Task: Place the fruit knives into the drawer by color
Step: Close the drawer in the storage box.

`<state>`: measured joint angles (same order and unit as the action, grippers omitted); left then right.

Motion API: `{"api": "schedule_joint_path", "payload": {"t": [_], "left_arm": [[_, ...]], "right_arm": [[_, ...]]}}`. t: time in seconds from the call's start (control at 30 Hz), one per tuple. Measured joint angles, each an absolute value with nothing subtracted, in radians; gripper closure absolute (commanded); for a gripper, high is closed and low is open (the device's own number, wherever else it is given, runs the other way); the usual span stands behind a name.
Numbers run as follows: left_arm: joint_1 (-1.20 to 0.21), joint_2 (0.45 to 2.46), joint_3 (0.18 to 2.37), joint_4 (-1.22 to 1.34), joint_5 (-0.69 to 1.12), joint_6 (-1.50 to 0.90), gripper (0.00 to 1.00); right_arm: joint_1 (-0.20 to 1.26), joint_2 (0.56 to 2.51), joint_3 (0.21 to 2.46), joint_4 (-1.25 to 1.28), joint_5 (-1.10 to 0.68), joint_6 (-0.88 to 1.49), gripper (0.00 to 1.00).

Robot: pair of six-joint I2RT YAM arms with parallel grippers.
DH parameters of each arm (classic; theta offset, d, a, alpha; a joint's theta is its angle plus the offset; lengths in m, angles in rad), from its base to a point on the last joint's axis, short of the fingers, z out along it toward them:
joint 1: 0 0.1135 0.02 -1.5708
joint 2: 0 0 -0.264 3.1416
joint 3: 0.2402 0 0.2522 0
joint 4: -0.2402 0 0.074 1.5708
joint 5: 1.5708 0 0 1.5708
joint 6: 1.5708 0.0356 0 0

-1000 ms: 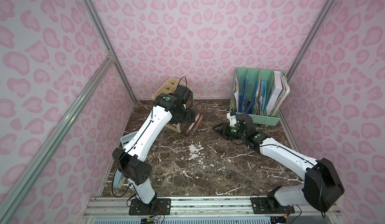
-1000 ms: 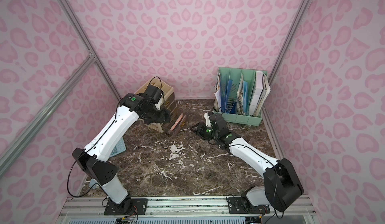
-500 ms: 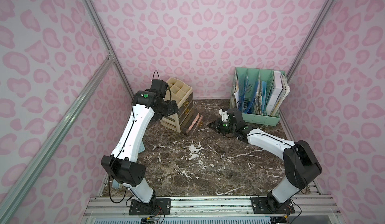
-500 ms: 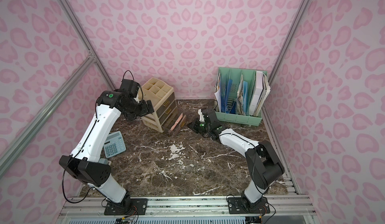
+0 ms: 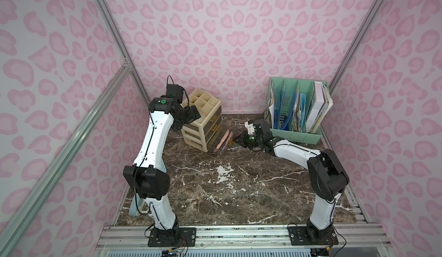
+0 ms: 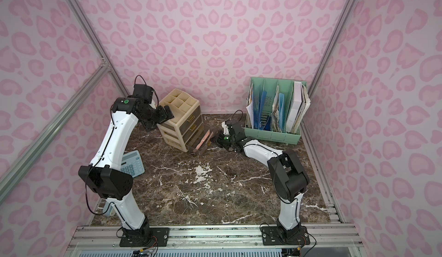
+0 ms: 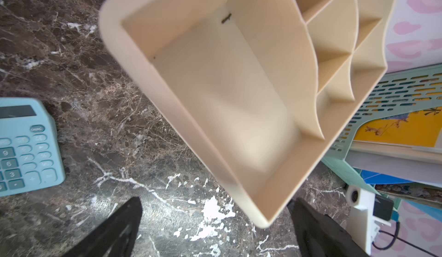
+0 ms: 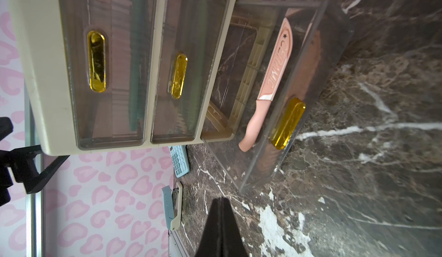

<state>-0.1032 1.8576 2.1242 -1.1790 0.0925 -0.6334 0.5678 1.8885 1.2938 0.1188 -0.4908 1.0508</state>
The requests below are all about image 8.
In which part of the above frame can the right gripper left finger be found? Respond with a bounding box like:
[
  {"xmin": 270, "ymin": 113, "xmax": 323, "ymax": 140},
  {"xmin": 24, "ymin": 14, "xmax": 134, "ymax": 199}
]
[{"xmin": 195, "ymin": 198, "xmax": 221, "ymax": 257}]

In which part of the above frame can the aluminium mounting rail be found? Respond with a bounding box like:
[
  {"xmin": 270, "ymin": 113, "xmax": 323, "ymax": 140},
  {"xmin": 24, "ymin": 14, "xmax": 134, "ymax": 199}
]
[{"xmin": 168, "ymin": 231, "xmax": 189, "ymax": 257}]

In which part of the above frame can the blue white calculator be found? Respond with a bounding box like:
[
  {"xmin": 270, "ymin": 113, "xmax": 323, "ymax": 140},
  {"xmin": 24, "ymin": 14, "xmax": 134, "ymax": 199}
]
[{"xmin": 169, "ymin": 145, "xmax": 190, "ymax": 178}]

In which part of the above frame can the beige desktop drawer organizer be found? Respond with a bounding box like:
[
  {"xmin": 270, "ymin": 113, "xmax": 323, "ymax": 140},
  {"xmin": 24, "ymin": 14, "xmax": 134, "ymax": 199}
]
[{"xmin": 5, "ymin": 0, "xmax": 273, "ymax": 156}]

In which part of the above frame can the transparent grey drawer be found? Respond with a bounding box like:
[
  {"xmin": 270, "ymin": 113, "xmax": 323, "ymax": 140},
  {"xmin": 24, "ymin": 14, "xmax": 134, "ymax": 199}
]
[
  {"xmin": 59, "ymin": 0, "xmax": 156, "ymax": 150},
  {"xmin": 151, "ymin": 0, "xmax": 228, "ymax": 144},
  {"xmin": 201, "ymin": 0, "xmax": 354, "ymax": 193}
]

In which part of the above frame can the blue beige stapler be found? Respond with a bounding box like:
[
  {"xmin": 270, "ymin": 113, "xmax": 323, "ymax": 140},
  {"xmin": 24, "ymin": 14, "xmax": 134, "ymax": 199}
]
[{"xmin": 162, "ymin": 182, "xmax": 183, "ymax": 231}]

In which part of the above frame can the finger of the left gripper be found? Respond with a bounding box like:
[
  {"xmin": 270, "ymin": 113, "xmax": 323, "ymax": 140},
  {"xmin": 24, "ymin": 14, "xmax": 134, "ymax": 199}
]
[{"xmin": 0, "ymin": 117, "xmax": 70, "ymax": 208}]

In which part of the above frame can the pink fruit knife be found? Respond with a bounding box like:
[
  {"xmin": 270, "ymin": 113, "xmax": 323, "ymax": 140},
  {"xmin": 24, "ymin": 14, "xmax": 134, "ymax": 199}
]
[
  {"xmin": 254, "ymin": 8, "xmax": 322, "ymax": 176},
  {"xmin": 238, "ymin": 18, "xmax": 293, "ymax": 152}
]

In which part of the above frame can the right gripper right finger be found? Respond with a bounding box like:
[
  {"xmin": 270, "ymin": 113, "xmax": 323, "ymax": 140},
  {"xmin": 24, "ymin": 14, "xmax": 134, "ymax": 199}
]
[{"xmin": 220, "ymin": 198, "xmax": 248, "ymax": 257}]

